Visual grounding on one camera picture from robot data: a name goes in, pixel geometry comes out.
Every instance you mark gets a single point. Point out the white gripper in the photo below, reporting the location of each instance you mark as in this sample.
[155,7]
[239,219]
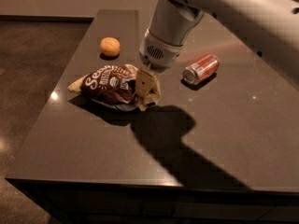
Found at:
[157,52]

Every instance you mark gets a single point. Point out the brown sea salt chip bag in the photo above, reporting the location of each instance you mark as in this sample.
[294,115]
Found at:
[114,87]

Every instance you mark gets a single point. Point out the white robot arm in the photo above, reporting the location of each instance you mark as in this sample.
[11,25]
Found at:
[270,28]

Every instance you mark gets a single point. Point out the orange fruit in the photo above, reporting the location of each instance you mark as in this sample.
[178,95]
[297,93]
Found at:
[110,46]

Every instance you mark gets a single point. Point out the red soda can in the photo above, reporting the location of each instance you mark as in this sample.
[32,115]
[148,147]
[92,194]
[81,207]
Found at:
[200,70]

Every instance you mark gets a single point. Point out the dark counter cabinet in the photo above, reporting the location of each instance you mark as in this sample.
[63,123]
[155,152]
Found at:
[95,203]

